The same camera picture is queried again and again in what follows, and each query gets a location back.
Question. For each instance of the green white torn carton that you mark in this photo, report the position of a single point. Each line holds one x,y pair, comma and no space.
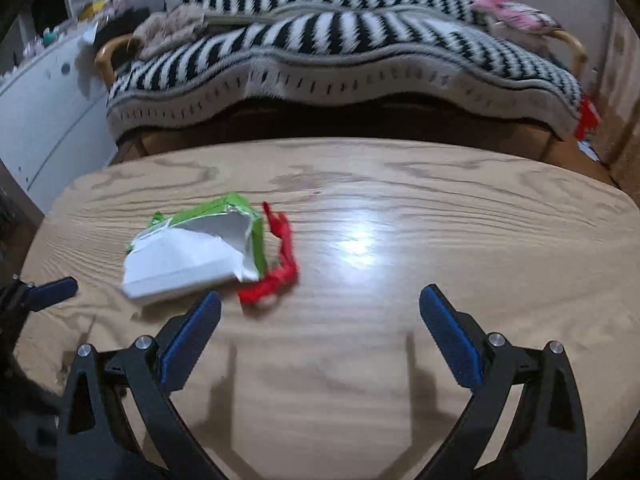
190,260

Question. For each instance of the white paper scrap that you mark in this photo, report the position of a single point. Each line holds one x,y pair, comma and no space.
589,150

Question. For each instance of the beige folded cloth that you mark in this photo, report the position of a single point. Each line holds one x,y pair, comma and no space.
515,32

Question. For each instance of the flat grey book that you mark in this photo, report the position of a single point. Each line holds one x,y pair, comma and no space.
235,18

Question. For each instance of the red bag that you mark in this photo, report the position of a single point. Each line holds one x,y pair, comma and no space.
586,117

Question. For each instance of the yellow box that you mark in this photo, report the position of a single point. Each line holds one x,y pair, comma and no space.
92,11

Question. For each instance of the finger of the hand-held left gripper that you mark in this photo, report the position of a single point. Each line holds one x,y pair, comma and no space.
52,291

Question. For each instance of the striped black white sofa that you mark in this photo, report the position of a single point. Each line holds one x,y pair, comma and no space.
350,35

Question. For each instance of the beige striped curtain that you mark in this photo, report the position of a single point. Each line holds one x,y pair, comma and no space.
625,110

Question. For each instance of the white cabinet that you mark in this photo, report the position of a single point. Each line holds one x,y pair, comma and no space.
45,120

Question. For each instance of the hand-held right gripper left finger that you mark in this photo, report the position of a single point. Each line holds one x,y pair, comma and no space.
192,340

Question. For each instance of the pink cushion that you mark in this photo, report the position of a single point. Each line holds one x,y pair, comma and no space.
515,10

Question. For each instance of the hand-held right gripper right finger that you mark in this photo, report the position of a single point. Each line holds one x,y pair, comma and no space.
450,340

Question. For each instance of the beige brown clothes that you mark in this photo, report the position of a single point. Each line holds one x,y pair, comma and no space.
165,27

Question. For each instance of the red plastic wrapper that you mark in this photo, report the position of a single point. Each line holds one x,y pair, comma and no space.
285,270

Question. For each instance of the row of small figurines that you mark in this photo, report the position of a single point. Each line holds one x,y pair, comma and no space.
47,37

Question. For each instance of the black bag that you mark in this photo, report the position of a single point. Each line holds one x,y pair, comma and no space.
120,22

